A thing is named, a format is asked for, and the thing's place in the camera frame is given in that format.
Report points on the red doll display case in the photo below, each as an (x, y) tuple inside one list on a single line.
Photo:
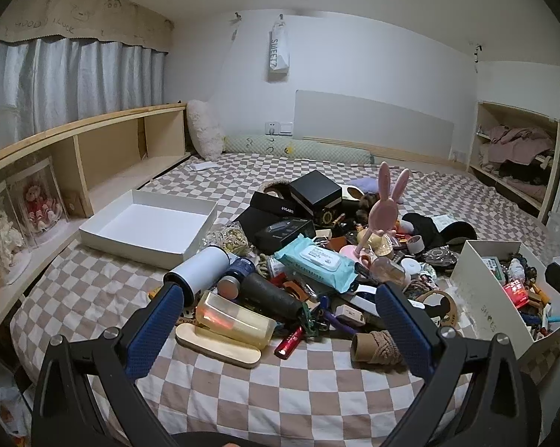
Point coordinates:
[(40, 200)]

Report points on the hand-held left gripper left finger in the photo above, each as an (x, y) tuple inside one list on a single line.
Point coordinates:
[(154, 330)]

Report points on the beige printed valance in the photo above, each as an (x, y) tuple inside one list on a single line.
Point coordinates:
[(75, 14)]

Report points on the grey curtain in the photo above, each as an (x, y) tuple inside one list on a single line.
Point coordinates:
[(51, 84)]

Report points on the dark blue bottle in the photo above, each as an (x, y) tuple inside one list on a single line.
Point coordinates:
[(238, 274)]

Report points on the white headboard panel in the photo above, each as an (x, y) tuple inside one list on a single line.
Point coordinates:
[(373, 123)]

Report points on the wooden closet shelf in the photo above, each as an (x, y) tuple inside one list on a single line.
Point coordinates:
[(552, 186)]

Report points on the green printed snack packet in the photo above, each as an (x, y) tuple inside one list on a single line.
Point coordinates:
[(443, 222)]

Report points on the white paper card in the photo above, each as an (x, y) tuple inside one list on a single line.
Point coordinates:
[(204, 166)]

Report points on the white shallow box lid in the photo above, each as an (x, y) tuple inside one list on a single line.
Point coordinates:
[(144, 228)]

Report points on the red lipstick tube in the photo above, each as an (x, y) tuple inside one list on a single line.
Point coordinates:
[(289, 342)]

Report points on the black cylindrical bottle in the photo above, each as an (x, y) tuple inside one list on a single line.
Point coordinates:
[(273, 295)]

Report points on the black and white cap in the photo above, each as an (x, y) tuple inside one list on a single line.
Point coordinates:
[(424, 235)]

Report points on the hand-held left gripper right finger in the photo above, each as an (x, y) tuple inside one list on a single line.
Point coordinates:
[(405, 330)]

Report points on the brown furry hair clip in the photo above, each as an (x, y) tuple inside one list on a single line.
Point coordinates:
[(366, 205)]

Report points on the wooden oblong lid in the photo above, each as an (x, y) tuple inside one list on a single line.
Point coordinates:
[(214, 349)]

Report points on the clear jar of sticks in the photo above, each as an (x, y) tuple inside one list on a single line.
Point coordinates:
[(389, 271)]

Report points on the white fluffy pillow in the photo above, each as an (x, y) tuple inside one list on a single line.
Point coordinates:
[(204, 128)]

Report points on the pile of folded clothes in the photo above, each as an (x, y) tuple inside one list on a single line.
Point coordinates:
[(517, 149)]

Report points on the wooden headboard shelf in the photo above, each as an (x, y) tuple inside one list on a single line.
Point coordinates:
[(112, 149)]

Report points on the white tumbler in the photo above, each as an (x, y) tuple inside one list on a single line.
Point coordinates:
[(200, 272)]

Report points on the black long box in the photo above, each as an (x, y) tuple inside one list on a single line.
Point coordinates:
[(275, 207)]

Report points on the green and white packet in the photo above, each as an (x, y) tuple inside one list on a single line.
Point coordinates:
[(494, 267)]

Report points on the purple plush toy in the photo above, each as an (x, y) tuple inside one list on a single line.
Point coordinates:
[(363, 185)]

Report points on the white hanging paper bag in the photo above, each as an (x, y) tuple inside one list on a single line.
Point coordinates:
[(278, 51)]

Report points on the white doll display case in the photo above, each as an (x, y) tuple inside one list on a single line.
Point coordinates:
[(2, 237)]

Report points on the clear tape in plastic bag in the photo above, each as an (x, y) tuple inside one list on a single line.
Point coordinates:
[(440, 257)]

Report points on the red packet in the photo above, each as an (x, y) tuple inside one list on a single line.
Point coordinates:
[(516, 293)]

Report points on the blue wet wipes pack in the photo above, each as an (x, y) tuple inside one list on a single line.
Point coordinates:
[(317, 260)]

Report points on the black square box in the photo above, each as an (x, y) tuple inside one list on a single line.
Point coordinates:
[(314, 191)]

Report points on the white wall switch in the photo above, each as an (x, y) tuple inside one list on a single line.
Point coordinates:
[(279, 128)]

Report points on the grey tape roll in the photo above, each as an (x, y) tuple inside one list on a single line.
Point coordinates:
[(417, 244)]

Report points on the pink bunny stand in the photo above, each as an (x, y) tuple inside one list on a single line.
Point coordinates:
[(383, 212)]

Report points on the black flat box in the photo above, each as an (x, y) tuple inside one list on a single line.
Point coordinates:
[(284, 235)]

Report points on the white tape roll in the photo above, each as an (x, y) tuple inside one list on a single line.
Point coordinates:
[(411, 268)]

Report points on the white storage box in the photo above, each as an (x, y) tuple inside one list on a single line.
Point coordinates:
[(475, 288)]

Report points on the green bolster pillow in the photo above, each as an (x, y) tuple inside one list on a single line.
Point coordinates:
[(298, 149)]

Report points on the cardboard tube with twine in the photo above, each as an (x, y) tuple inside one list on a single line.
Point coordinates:
[(377, 347)]

